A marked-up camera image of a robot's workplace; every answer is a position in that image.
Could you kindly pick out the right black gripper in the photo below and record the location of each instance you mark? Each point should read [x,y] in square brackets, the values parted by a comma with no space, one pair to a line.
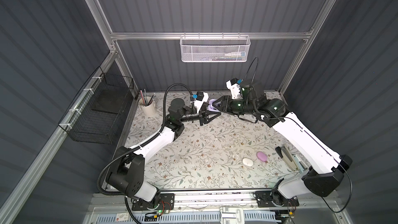
[228,104]

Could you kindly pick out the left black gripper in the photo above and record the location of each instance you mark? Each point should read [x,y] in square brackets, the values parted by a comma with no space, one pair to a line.
[202,117]

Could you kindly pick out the lavender earbud case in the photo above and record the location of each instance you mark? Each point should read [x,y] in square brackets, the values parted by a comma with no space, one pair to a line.
[211,107]

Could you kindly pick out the white earbud case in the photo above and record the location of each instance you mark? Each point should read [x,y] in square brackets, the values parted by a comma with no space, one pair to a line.
[247,162]

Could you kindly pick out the pink earbud charging case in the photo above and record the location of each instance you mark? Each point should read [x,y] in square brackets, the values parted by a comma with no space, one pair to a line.
[262,156]

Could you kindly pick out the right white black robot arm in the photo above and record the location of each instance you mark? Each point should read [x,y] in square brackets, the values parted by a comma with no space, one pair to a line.
[327,168]

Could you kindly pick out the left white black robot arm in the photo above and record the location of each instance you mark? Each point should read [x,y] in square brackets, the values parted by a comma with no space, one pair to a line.
[126,172]

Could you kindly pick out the tube in white basket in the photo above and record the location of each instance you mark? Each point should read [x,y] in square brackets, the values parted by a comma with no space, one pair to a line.
[232,55]

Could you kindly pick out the white pen holder cup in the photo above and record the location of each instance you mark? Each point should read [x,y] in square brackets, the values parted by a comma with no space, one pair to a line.
[147,104]

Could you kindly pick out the beige black stapler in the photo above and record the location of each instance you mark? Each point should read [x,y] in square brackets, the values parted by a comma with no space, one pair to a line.
[292,161]

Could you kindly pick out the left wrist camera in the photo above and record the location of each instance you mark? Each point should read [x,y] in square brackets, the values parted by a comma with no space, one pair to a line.
[199,99]

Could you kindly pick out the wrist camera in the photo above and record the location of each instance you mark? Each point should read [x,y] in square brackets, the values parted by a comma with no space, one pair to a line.
[234,86]
[199,99]

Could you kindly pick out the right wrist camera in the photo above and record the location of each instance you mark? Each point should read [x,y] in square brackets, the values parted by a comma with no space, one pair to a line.
[234,86]

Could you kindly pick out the white wire mesh basket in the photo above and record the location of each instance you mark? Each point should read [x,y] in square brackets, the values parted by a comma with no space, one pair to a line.
[199,49]

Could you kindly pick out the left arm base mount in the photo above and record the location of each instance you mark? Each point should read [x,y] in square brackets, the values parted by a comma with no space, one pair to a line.
[161,202]

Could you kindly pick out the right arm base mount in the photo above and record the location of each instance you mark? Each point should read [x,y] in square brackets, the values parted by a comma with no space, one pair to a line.
[267,198]

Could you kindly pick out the black wire mesh basket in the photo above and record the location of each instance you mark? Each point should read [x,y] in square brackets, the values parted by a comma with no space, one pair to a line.
[101,111]

